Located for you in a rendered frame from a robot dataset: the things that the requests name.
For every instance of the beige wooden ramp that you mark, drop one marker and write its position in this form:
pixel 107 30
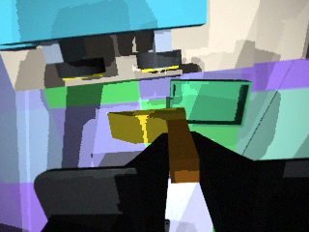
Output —
pixel 238 33

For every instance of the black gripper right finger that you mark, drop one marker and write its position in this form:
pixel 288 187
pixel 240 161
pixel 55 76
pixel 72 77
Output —
pixel 237 190

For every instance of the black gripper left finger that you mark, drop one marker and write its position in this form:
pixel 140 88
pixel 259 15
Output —
pixel 138 189

